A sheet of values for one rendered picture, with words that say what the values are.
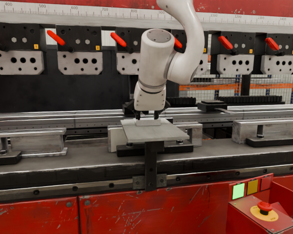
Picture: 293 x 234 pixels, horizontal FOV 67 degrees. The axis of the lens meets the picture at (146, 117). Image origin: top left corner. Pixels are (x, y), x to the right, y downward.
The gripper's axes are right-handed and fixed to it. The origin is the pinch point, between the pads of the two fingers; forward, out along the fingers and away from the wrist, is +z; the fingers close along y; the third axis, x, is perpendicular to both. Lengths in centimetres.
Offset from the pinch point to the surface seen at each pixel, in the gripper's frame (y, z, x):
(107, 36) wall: 25, 202, -388
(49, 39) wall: 141, 201, -372
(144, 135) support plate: 2.8, -7.6, 13.4
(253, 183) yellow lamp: -33.0, 5.9, 24.9
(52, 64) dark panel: 46, 22, -58
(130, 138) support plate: 7.2, -9.0, 15.1
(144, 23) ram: 0.1, -20.9, -25.7
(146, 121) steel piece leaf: 0.6, -1.1, 3.3
